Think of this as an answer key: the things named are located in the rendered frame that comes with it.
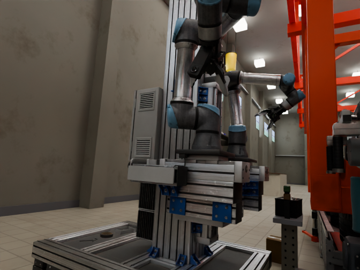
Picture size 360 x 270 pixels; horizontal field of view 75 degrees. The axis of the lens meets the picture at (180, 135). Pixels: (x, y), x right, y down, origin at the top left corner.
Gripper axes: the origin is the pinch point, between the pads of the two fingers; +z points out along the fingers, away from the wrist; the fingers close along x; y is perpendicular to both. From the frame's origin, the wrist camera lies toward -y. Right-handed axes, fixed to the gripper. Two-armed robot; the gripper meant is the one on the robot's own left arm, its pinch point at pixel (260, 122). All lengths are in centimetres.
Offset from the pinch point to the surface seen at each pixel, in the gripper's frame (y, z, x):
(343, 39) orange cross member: -219, -115, 58
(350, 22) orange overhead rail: -295, -151, 67
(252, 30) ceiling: -913, -42, 14
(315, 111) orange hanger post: 11.9, -33.7, 12.1
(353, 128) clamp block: 77, -41, -5
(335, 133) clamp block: 76, -35, -7
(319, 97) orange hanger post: 6.8, -41.0, 7.4
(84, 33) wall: -230, 163, -240
